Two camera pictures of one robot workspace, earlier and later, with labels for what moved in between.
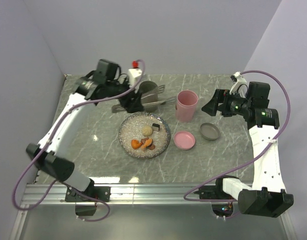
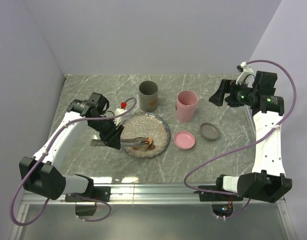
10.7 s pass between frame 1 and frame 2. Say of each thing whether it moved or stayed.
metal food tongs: moved
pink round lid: stayed
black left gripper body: moved
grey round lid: stayed
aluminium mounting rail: stayed
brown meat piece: stayed
